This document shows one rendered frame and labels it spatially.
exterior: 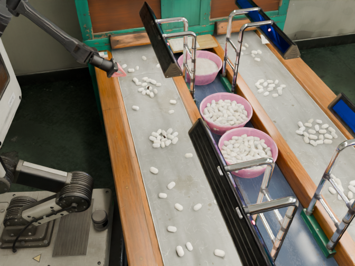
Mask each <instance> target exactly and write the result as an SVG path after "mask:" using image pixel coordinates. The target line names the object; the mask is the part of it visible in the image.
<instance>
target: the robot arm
mask: <svg viewBox="0 0 355 266"><path fill-rule="evenodd" d="M20 14H22V15H24V16H25V17H27V18H28V19H29V20H31V21H32V22H33V23H34V24H36V25H37V26H38V27H40V28H41V29H42V30H44V31H45V32H47V33H48V34H49V35H50V36H52V37H53V38H54V39H56V40H57V41H58V42H60V43H61V44H62V45H63V46H64V47H65V48H66V49H67V51H69V52H70V53H71V55H72V56H73V57H74V59H75V60H76V61H77V62H79V63H81V64H82V63H83V64H86V63H87V61H88V63H89V64H91V65H93V66H95V67H97V68H99V69H101V70H103V71H105V72H106V73H107V77H108V78H110V77H125V76H126V75H127V74H126V73H125V71H124V70H123V69H122V68H121V66H120V65H119V64H118V63H117V62H115V63H114V59H113V58H111V59H110V60H109V61H108V60H107V59H105V58H103V57H101V56H100V55H99V52H98V50H97V49H96V48H95V47H89V46H87V45H85V44H83V43H82V42H80V41H79V40H77V39H75V38H73V37H72V36H70V35H68V34H67V33H66V32H64V31H63V30H62V29H60V28H59V27H58V26H56V25H55V24H54V23H52V22H51V21H50V20H49V19H47V18H46V17H45V16H43V15H42V14H41V13H40V12H38V11H37V10H36V9H35V8H34V7H33V6H32V5H31V4H30V3H29V2H28V0H0V37H1V36H2V34H3V32H4V30H5V29H6V27H7V26H8V23H9V22H10V21H11V19H12V15H14V16H15V17H19V15H20ZM118 70H119V71H121V72H122V73H123V74H121V73H117V71H118Z"/></svg>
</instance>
